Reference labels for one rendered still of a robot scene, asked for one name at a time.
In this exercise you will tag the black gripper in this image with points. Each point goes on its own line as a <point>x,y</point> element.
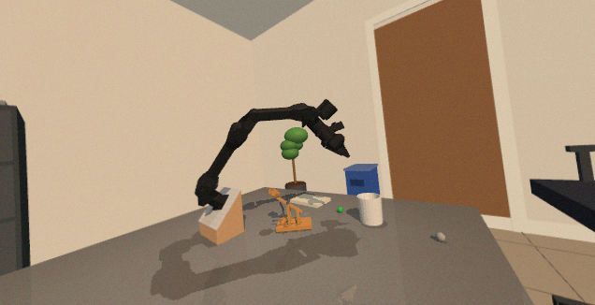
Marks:
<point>333,143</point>

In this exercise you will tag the white cup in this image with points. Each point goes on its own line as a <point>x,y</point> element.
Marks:
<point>370,208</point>

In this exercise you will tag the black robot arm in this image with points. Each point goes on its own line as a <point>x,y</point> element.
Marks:
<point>238,133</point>

